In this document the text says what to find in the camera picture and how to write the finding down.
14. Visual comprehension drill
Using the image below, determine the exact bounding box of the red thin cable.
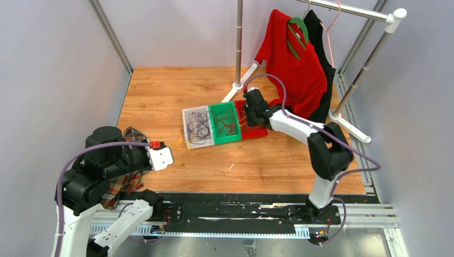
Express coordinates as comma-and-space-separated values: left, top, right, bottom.
213, 110, 238, 137

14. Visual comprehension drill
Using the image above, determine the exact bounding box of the blue thin cable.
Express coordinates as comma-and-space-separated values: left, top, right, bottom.
187, 111, 211, 145

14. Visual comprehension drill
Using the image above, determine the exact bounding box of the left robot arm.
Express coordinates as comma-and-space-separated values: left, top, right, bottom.
52, 126, 174, 256

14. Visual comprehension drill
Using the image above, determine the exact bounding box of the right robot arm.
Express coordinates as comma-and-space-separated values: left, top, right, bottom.
244, 87, 354, 223

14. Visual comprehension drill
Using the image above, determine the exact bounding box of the red plastic bin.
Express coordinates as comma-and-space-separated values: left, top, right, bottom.
234, 100, 268, 140

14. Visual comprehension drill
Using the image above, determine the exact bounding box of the plaid flannel shirt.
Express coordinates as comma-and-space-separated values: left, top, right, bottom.
101, 127, 150, 210

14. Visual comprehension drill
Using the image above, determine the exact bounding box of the green plastic bin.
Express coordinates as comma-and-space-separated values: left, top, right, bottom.
208, 102, 241, 145

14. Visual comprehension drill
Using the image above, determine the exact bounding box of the white plastic bin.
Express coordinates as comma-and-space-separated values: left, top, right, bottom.
181, 105, 215, 149

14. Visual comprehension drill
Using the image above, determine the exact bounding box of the red shirt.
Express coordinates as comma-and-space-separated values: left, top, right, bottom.
255, 9, 329, 123

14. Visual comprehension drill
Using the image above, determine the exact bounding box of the green clothes hanger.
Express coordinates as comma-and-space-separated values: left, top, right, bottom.
285, 17, 310, 60

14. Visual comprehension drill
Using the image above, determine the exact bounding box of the black shirt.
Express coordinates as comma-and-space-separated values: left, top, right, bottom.
268, 9, 337, 124

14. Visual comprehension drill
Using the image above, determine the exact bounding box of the pink clothes hanger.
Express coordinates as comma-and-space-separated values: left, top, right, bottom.
320, 1, 342, 68

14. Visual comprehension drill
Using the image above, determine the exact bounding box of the metal clothes rack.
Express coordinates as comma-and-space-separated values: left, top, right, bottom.
222, 1, 407, 143

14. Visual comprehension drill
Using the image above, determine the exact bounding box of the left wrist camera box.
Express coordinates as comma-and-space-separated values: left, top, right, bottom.
148, 147, 174, 171

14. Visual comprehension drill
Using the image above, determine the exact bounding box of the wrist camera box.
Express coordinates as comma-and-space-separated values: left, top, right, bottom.
243, 85, 258, 94
148, 147, 174, 171

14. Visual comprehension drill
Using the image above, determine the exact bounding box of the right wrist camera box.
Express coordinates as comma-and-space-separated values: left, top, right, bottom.
243, 85, 258, 94

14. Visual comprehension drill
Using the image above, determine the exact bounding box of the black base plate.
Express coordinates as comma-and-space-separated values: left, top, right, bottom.
130, 192, 342, 236

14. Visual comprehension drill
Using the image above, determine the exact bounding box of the aluminium frame rail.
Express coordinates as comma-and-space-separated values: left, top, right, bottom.
88, 0, 133, 76

